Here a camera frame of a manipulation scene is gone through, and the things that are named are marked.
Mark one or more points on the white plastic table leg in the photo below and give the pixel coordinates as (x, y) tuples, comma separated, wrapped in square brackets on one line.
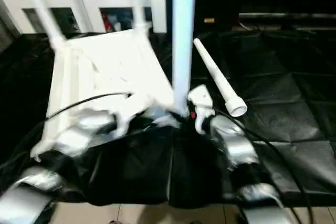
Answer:
[(39, 3), (137, 1), (218, 74), (182, 37)]

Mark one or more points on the white plastic table top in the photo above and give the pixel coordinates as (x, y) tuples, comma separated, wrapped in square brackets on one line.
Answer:
[(105, 58)]

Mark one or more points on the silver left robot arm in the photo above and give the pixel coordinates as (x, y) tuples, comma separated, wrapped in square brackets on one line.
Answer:
[(71, 137)]

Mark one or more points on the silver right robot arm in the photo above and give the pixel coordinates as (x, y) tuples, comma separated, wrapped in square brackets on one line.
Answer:
[(239, 145)]

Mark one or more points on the black work surface mat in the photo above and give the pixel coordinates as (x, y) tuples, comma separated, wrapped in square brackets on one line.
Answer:
[(157, 169)]

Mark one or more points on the red item in cabinet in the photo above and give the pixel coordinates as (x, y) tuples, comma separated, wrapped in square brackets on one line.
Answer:
[(106, 22)]

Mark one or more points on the grey metal bar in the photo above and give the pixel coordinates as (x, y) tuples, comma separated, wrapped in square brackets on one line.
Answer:
[(288, 16)]

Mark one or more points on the grey curtain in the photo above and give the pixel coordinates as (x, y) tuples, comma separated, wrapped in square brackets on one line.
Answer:
[(6, 30)]

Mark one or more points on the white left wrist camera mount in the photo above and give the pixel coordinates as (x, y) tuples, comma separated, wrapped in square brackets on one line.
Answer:
[(131, 106)]

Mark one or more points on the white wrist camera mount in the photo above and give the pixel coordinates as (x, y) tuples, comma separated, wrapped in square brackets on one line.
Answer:
[(131, 106), (202, 95)]

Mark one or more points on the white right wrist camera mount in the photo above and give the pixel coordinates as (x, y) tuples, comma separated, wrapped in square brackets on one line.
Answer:
[(202, 95)]

